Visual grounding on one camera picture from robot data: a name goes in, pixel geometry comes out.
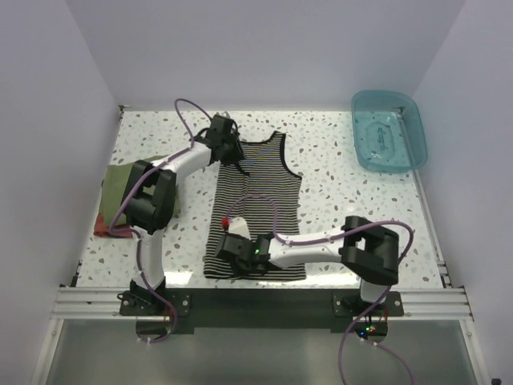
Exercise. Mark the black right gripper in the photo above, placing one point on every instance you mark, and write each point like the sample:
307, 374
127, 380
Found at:
240, 269

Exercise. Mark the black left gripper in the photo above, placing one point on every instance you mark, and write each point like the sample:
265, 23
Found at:
238, 153

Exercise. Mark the black white striped tank top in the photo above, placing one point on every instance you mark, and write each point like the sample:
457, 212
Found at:
265, 192

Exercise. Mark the olive green tank top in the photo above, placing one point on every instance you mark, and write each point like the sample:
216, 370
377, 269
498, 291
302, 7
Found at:
112, 196

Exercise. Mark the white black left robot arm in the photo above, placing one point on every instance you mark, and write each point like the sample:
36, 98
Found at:
149, 198

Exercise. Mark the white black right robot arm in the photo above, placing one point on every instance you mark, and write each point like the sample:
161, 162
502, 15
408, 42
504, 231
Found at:
369, 250

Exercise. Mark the folded rust red tank top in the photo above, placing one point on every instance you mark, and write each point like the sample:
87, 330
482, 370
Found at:
102, 229

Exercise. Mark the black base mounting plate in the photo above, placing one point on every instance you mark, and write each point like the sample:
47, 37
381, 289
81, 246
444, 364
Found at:
327, 309

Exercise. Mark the translucent blue plastic bin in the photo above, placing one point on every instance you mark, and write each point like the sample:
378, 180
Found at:
388, 132

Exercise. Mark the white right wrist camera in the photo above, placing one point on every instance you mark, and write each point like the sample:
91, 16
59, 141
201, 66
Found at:
237, 226

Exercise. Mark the aluminium front frame rail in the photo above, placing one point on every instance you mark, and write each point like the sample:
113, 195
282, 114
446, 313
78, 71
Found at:
101, 303

